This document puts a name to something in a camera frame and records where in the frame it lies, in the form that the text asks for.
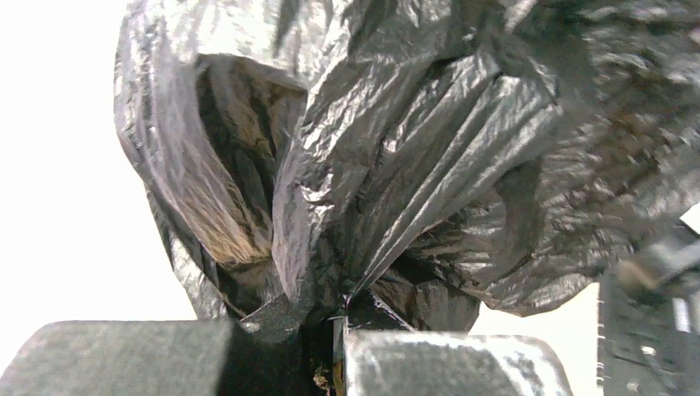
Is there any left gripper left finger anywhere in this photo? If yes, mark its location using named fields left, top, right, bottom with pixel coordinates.
left=1, top=296, right=320, bottom=396

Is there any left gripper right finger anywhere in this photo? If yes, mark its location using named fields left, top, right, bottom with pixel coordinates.
left=333, top=293, right=572, bottom=395

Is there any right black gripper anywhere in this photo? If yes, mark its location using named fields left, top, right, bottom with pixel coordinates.
left=597, top=224, right=699, bottom=395

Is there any black plastic trash bag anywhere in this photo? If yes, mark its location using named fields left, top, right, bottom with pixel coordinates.
left=114, top=1, right=699, bottom=330

